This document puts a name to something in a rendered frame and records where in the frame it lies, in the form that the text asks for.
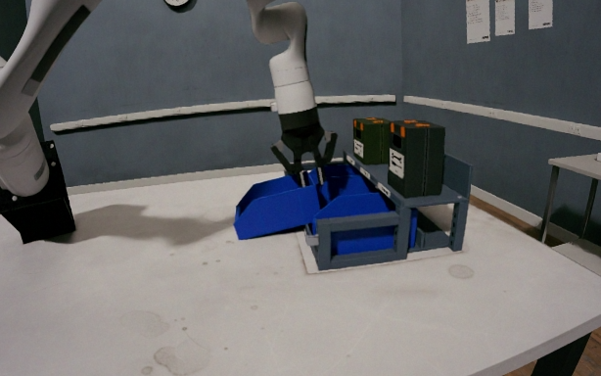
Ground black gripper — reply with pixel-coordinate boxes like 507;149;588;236
271;106;338;187

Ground grey metal shelf rack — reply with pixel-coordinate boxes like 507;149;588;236
303;151;473;271

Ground black tool case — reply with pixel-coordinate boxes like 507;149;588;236
388;120;445;198

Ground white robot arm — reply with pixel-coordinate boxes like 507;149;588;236
0;0;316;197

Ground dark green tool case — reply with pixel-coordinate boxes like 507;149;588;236
353;118;391;165

